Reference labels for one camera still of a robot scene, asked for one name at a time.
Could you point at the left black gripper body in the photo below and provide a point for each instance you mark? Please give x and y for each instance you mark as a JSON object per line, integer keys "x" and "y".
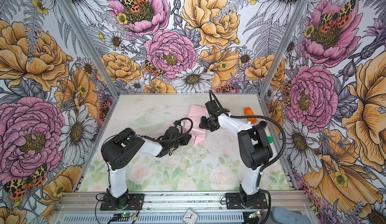
{"x": 181, "y": 141}

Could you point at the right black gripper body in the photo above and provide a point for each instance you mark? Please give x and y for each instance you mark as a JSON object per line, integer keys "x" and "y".
{"x": 207, "y": 124}

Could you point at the purple wrapping paper sheet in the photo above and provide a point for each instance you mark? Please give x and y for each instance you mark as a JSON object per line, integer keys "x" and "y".
{"x": 198, "y": 134}

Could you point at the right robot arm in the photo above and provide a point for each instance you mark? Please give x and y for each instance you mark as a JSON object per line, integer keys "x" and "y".
{"x": 254, "y": 147}

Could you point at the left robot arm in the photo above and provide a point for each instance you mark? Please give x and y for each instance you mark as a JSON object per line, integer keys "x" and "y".
{"x": 119, "y": 151}

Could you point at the orange bottle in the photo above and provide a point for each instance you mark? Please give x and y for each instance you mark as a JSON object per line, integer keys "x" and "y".
{"x": 248, "y": 112}

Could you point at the clear bottle black cap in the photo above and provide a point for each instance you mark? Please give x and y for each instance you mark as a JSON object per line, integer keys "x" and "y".
{"x": 263, "y": 124}

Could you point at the white bottle green cap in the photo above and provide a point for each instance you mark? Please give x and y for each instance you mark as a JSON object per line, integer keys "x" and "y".
{"x": 270, "y": 139}

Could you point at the small white clock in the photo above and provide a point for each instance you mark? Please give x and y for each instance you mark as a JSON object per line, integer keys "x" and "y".
{"x": 190, "y": 217}

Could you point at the blue grey cloth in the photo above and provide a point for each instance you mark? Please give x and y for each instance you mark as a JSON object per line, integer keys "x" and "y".
{"x": 284, "y": 216}

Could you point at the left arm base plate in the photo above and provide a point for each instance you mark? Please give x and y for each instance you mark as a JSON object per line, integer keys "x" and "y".
{"x": 126, "y": 202}

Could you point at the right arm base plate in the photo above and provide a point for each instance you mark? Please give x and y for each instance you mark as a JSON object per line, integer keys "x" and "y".
{"x": 241, "y": 201}

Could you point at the aluminium front rail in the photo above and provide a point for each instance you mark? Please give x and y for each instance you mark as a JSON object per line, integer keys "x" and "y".
{"x": 168, "y": 202}

